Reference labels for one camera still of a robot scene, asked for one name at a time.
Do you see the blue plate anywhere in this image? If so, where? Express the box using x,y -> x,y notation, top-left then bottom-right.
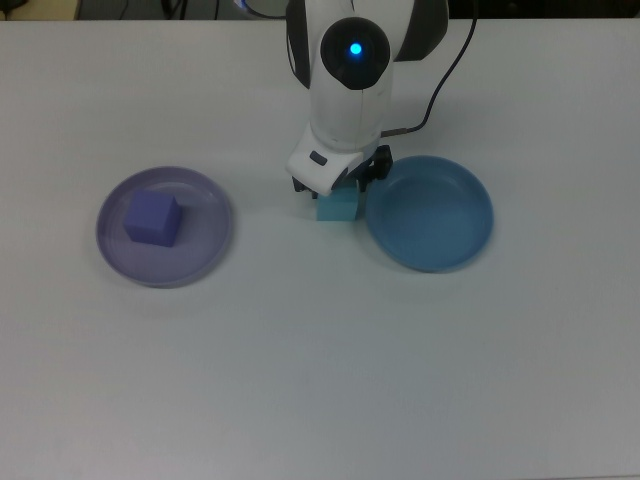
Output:
364,154 -> 495,274

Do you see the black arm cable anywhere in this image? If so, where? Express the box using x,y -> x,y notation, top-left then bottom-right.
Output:
382,17 -> 479,138

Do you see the teal cube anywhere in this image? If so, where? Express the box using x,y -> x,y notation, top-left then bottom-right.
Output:
316,187 -> 360,223

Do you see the purple cube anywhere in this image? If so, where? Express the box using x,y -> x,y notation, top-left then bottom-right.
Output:
123,191 -> 183,248

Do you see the purple plate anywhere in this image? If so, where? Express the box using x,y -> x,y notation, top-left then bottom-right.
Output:
95,165 -> 234,290

